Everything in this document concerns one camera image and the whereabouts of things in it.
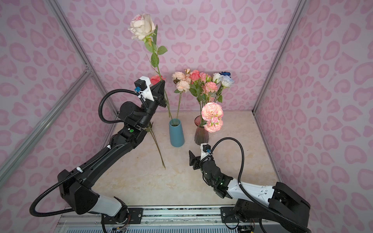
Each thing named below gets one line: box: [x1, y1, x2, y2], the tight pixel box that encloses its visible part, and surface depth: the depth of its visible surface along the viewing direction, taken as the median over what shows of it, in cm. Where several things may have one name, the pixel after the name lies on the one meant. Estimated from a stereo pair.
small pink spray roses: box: [201, 81, 224, 133], surface depth 55 cm
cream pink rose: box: [128, 14, 168, 82], surface depth 45 cm
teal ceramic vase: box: [169, 118, 186, 148], surface depth 92 cm
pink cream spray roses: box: [171, 68, 191, 119], surface depth 80 cm
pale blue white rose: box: [212, 72, 235, 103], surface depth 78 cm
